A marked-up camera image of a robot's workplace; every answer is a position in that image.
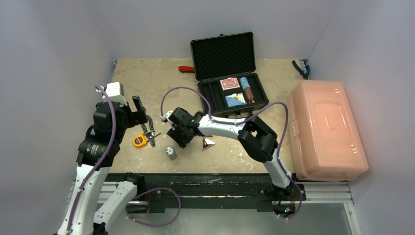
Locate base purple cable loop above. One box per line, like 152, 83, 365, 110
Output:
125, 187, 182, 228

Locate light blue chip stack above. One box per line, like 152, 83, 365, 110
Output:
239, 77, 250, 89

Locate red playing card deck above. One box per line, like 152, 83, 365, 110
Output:
220, 77, 240, 91

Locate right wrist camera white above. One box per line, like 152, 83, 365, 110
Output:
161, 110, 173, 124

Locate black multitool pliers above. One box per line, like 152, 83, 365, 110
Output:
141, 115, 160, 147

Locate black poker set case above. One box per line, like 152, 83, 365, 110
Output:
190, 32, 269, 117

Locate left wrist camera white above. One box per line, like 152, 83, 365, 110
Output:
105, 82, 128, 107

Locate aluminium frame rail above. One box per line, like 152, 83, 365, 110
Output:
66, 181, 362, 235

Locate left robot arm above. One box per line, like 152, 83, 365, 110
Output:
57, 95, 147, 235

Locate grey chip stack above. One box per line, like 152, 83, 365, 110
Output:
166, 147, 177, 161

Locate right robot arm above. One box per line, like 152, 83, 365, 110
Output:
161, 108, 295, 199

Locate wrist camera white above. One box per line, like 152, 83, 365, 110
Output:
105, 82, 128, 107
161, 110, 173, 124

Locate yellow tape measure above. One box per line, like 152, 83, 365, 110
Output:
133, 134, 147, 148

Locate blue handled pliers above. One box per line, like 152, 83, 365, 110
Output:
292, 60, 310, 80

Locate white triangular dealer button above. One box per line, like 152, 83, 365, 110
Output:
202, 137, 215, 151

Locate red handled tool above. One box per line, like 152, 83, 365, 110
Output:
178, 66, 195, 73

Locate brown red chip stack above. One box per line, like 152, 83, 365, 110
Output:
244, 87, 255, 104

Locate blue playing card deck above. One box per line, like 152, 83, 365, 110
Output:
225, 93, 247, 108

